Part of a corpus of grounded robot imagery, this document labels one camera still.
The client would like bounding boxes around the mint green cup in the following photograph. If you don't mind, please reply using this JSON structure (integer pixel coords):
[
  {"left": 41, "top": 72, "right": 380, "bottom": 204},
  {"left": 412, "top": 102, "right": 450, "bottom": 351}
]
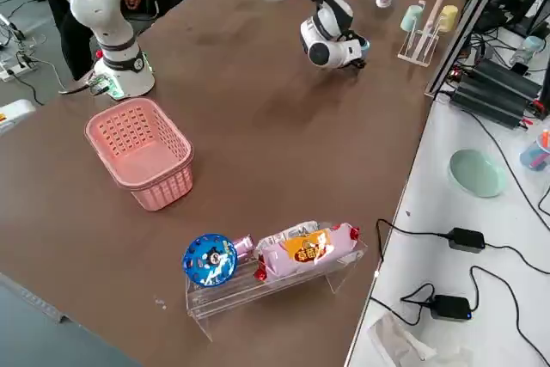
[{"left": 400, "top": 4, "right": 425, "bottom": 33}]

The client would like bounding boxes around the yellow cup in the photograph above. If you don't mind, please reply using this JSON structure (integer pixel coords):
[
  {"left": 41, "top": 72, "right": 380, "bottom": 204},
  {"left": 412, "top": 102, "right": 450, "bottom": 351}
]
[{"left": 437, "top": 4, "right": 460, "bottom": 34}]

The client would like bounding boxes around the clear plastic water bottle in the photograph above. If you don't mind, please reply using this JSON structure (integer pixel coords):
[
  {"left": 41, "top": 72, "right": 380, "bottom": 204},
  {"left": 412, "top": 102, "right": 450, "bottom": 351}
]
[{"left": 509, "top": 35, "right": 547, "bottom": 68}]

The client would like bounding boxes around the clear pen holder cup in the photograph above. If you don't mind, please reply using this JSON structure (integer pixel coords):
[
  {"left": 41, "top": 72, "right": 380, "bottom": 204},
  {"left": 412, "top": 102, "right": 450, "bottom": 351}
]
[{"left": 519, "top": 128, "right": 550, "bottom": 173}]

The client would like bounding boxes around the black power supply unit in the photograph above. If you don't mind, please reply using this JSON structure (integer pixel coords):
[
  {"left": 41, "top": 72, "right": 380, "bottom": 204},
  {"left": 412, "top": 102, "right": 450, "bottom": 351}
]
[
  {"left": 470, "top": 58, "right": 542, "bottom": 101},
  {"left": 449, "top": 78, "right": 534, "bottom": 130}
]

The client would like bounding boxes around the mint green bowl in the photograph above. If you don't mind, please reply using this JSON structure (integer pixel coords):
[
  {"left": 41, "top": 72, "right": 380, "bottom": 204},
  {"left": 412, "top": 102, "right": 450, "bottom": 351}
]
[{"left": 448, "top": 149, "right": 508, "bottom": 199}]

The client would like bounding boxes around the white beige snack packet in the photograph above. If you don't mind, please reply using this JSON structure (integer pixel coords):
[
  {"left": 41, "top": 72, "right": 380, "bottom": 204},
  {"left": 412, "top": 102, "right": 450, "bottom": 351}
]
[{"left": 256, "top": 220, "right": 322, "bottom": 248}]

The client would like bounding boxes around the black power adapter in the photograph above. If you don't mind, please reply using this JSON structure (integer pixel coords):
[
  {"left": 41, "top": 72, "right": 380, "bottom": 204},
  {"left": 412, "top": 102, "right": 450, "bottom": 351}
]
[
  {"left": 431, "top": 294, "right": 473, "bottom": 322},
  {"left": 449, "top": 227, "right": 486, "bottom": 254}
]

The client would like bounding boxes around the large pink snack bag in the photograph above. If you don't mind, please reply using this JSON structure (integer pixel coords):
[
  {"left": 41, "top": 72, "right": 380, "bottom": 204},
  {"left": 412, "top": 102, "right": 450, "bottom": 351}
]
[{"left": 254, "top": 223, "right": 361, "bottom": 284}]

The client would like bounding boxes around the pink purple snack packet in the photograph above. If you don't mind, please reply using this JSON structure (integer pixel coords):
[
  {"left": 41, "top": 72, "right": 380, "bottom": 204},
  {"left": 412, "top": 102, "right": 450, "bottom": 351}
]
[{"left": 231, "top": 234, "right": 258, "bottom": 263}]

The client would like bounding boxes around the pink plastic basket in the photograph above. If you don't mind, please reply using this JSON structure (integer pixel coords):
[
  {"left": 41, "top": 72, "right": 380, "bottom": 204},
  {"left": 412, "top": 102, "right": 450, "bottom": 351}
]
[{"left": 84, "top": 97, "right": 194, "bottom": 212}]

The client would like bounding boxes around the blue round snack pack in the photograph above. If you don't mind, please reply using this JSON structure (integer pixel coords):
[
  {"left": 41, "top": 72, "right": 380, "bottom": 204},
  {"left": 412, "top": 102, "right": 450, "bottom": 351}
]
[{"left": 182, "top": 233, "right": 238, "bottom": 288}]

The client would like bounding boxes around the clear acrylic snack shelf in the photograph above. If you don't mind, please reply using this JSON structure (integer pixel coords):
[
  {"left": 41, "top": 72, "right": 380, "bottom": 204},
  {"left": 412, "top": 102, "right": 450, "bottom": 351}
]
[{"left": 184, "top": 223, "right": 370, "bottom": 342}]

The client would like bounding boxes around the crumpled clear plastic wrap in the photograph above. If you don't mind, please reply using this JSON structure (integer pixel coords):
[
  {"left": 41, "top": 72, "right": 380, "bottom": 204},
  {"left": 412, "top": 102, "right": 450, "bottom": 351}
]
[{"left": 367, "top": 313, "right": 474, "bottom": 367}]

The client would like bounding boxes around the person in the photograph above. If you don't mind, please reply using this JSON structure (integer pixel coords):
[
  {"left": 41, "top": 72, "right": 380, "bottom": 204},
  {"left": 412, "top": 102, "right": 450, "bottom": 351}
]
[{"left": 32, "top": 0, "right": 186, "bottom": 80}]

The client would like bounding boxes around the white power strip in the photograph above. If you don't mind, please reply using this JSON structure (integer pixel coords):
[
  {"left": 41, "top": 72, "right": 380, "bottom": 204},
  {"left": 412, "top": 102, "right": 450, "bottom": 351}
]
[{"left": 0, "top": 60, "right": 39, "bottom": 83}]

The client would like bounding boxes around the white box yellow sticker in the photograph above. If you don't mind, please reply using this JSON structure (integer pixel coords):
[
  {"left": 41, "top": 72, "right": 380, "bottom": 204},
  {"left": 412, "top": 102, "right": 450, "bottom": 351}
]
[{"left": 0, "top": 99, "right": 37, "bottom": 138}]

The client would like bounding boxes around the white wire cup rack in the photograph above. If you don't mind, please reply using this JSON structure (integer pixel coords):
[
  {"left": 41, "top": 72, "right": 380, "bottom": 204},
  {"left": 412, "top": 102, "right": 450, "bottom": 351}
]
[{"left": 397, "top": 0, "right": 446, "bottom": 68}]

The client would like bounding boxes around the aluminium frame post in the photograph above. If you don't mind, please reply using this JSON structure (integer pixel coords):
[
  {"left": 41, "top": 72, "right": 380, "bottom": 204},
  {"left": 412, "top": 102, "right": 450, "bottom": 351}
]
[{"left": 424, "top": 0, "right": 519, "bottom": 97}]

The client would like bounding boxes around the black adapter cable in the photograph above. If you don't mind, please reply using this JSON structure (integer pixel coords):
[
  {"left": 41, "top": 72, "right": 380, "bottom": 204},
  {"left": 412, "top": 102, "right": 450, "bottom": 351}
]
[{"left": 375, "top": 217, "right": 451, "bottom": 265}]

